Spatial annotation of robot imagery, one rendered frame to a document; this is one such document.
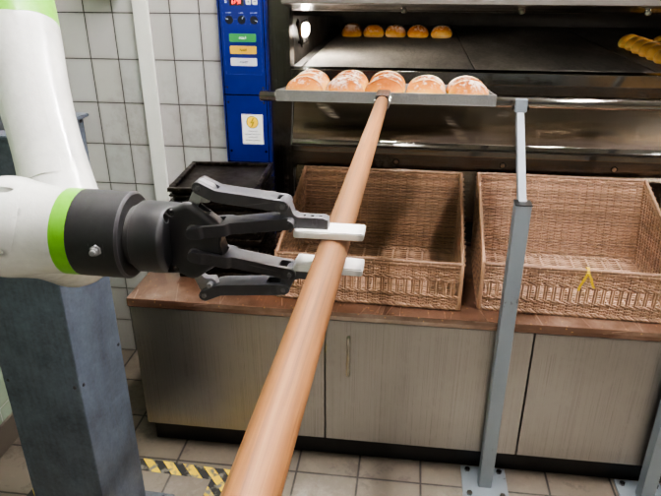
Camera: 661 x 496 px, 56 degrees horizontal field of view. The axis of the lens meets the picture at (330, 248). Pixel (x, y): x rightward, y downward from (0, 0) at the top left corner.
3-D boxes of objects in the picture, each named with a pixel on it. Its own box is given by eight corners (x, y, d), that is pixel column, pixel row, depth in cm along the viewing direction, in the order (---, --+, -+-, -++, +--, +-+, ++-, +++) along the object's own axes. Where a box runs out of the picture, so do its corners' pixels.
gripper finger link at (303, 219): (280, 222, 64) (279, 194, 63) (330, 224, 63) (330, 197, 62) (277, 227, 62) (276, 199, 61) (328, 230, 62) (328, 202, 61)
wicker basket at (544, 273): (467, 243, 225) (474, 169, 214) (631, 253, 217) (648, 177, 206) (474, 311, 182) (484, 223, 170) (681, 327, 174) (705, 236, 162)
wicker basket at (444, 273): (304, 234, 232) (302, 163, 221) (457, 244, 224) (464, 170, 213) (272, 298, 189) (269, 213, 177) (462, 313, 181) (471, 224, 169)
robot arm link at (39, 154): (-50, 29, 80) (30, -2, 79) (5, 67, 91) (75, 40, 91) (16, 295, 74) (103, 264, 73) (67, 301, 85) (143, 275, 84)
